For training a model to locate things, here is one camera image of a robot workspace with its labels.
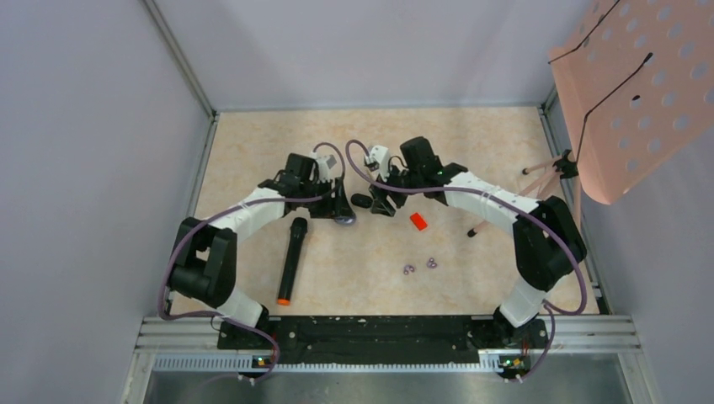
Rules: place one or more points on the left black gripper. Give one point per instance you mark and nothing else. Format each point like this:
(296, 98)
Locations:
(333, 206)

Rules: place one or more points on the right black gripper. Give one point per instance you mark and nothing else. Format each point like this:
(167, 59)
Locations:
(380, 203)

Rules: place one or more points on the oval black charging case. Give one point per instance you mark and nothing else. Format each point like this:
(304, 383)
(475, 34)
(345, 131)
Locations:
(362, 201)

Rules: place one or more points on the silver lilac oval case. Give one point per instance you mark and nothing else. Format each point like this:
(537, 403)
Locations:
(345, 220)

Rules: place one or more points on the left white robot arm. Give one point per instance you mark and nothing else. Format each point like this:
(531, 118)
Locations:
(203, 264)

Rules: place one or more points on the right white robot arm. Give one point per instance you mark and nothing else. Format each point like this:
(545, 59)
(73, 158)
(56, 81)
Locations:
(547, 243)

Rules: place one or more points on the red block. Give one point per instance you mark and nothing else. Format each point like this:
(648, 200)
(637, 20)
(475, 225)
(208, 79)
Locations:
(418, 221)

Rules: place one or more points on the black microphone orange end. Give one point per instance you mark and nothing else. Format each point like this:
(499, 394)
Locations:
(298, 231)

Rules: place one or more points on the pink perforated music stand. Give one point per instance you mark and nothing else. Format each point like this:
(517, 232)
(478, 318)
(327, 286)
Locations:
(635, 85)

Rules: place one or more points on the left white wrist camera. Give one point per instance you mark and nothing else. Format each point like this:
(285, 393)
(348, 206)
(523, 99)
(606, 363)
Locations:
(325, 165)

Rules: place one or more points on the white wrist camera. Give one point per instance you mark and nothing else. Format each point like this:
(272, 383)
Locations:
(325, 165)
(377, 162)

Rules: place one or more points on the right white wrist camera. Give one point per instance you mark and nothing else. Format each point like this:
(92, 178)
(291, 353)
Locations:
(377, 162)

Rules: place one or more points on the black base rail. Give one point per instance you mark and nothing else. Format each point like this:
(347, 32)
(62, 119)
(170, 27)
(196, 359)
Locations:
(388, 340)

